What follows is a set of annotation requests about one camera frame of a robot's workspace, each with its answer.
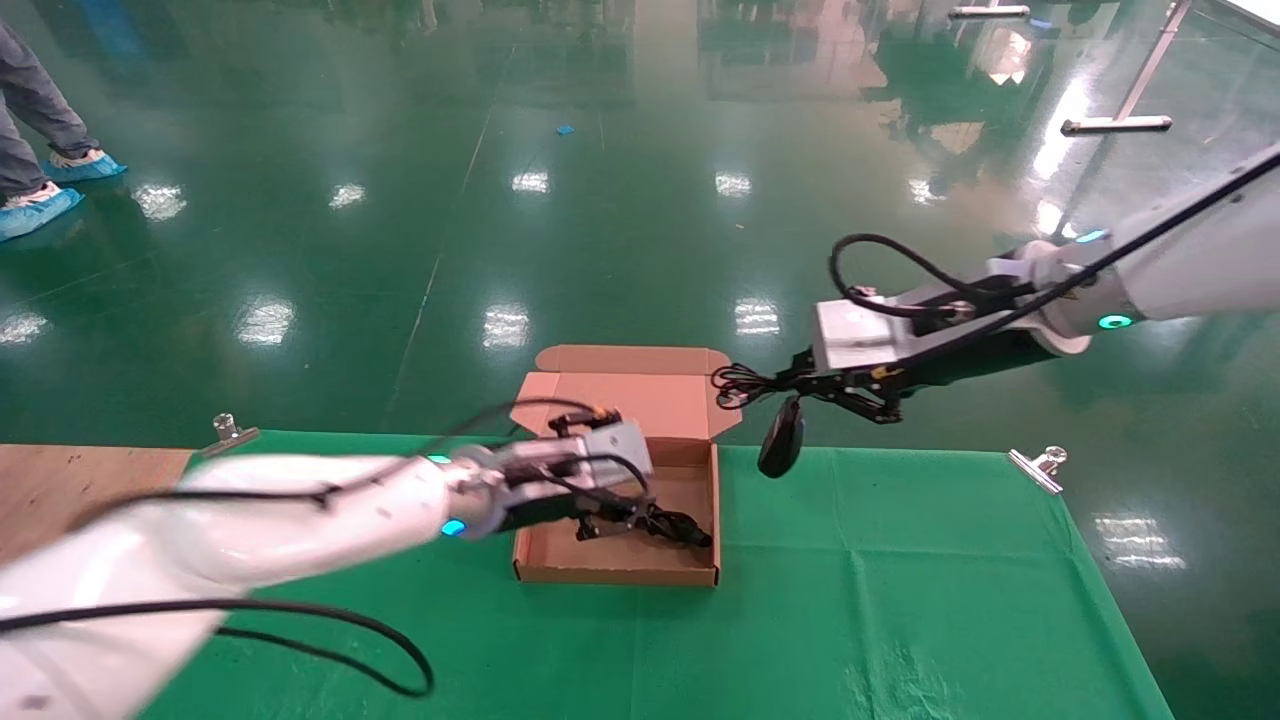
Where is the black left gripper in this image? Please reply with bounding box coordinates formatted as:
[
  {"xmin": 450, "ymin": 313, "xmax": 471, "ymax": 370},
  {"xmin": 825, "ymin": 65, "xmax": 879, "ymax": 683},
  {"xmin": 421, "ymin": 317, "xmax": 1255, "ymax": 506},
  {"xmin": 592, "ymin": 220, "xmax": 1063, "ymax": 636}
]
[{"xmin": 495, "ymin": 488, "xmax": 651, "ymax": 542}]

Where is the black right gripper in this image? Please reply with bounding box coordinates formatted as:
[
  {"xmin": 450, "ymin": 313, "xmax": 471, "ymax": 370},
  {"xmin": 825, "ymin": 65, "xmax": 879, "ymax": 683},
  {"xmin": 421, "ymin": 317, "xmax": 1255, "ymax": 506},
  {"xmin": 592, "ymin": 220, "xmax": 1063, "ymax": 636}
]
[{"xmin": 790, "ymin": 328, "xmax": 1063, "ymax": 425}]

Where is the black power cable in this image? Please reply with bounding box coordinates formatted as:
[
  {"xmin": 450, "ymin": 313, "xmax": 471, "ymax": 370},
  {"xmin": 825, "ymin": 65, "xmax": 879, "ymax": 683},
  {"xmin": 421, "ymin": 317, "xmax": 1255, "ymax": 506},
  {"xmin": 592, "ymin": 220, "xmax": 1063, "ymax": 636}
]
[{"xmin": 640, "ymin": 503, "xmax": 714, "ymax": 550}]

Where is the black wired computer mouse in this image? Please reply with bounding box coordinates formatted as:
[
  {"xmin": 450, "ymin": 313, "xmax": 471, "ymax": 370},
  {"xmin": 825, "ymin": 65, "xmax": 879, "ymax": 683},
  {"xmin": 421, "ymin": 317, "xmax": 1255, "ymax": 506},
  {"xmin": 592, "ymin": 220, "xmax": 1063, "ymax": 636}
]
[{"xmin": 712, "ymin": 362, "xmax": 807, "ymax": 480}]

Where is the open brown cardboard box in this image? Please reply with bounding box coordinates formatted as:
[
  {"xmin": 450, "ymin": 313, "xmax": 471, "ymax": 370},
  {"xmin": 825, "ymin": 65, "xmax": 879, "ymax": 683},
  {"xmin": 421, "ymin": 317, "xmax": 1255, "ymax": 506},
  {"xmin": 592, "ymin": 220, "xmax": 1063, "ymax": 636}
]
[{"xmin": 510, "ymin": 345, "xmax": 743, "ymax": 587}]

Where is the green table cloth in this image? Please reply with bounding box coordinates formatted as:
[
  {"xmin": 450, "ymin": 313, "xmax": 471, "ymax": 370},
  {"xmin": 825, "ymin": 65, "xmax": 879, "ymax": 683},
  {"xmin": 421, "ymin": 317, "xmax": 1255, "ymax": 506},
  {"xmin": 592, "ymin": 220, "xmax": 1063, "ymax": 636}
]
[{"xmin": 140, "ymin": 430, "xmax": 1176, "ymax": 720}]

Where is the silver metal binder clip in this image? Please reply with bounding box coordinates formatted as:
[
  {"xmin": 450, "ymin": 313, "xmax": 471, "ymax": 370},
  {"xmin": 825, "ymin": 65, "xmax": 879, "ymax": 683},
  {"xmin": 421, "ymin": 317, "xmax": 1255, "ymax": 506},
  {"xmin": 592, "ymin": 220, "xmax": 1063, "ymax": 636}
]
[
  {"xmin": 203, "ymin": 413, "xmax": 263, "ymax": 459},
  {"xmin": 1008, "ymin": 447, "xmax": 1071, "ymax": 497}
]

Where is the white table leg with foot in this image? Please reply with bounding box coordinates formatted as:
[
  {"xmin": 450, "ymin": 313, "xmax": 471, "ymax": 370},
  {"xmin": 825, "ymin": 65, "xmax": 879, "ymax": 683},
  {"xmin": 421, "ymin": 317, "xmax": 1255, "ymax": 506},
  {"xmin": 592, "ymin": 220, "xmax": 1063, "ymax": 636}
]
[{"xmin": 1060, "ymin": 0, "xmax": 1194, "ymax": 137}]

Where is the blue shoe cover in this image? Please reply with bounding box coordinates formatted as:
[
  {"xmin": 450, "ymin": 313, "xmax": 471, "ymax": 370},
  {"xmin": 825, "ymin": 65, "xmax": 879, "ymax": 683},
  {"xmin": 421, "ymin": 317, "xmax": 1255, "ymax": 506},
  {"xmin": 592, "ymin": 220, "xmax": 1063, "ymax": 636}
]
[
  {"xmin": 0, "ymin": 188, "xmax": 86, "ymax": 239},
  {"xmin": 43, "ymin": 150, "xmax": 129, "ymax": 185}
]

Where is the person's leg in jeans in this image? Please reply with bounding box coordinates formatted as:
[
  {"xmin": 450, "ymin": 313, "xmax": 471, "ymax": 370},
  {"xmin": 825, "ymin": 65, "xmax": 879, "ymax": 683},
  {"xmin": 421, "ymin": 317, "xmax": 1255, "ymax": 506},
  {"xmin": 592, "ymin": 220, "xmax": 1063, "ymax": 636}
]
[
  {"xmin": 0, "ymin": 95, "xmax": 51, "ymax": 198},
  {"xmin": 0, "ymin": 18, "xmax": 99, "ymax": 159}
]

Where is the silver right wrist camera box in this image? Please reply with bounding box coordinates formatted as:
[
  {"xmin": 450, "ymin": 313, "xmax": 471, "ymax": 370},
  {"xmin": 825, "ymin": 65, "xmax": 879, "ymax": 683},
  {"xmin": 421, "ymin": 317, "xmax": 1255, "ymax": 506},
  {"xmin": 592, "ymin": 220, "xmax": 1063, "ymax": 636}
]
[{"xmin": 812, "ymin": 295, "xmax": 963, "ymax": 374}]

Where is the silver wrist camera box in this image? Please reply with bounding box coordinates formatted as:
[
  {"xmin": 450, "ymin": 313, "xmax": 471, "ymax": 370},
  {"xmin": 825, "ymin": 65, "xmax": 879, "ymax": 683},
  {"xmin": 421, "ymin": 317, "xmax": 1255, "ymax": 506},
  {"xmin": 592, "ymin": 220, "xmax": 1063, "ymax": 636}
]
[
  {"xmin": 812, "ymin": 295, "xmax": 963, "ymax": 374},
  {"xmin": 545, "ymin": 416, "xmax": 654, "ymax": 493}
]

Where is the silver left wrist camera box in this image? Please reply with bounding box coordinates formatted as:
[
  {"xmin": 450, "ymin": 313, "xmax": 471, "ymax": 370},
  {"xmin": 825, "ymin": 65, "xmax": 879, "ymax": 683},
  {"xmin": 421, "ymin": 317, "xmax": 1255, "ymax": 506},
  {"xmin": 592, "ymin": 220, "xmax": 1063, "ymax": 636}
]
[{"xmin": 545, "ymin": 416, "xmax": 654, "ymax": 493}]

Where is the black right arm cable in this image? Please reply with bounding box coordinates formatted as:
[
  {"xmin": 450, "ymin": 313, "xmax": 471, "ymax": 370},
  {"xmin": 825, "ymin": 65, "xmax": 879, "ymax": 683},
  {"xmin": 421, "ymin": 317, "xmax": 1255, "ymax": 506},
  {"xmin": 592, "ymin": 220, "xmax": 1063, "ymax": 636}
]
[{"xmin": 828, "ymin": 148, "xmax": 1280, "ymax": 386}]

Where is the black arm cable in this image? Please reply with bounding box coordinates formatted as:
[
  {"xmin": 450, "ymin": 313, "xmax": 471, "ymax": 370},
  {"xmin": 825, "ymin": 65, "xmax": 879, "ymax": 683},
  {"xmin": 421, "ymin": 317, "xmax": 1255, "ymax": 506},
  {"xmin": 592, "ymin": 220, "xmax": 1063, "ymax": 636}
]
[
  {"xmin": 0, "ymin": 398, "xmax": 651, "ymax": 699},
  {"xmin": 828, "ymin": 148, "xmax": 1280, "ymax": 386}
]

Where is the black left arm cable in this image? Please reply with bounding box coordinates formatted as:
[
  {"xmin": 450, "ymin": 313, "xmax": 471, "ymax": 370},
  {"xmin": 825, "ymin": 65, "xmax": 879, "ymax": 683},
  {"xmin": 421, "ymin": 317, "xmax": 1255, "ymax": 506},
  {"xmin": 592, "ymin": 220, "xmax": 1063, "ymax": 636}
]
[{"xmin": 0, "ymin": 398, "xmax": 651, "ymax": 699}]

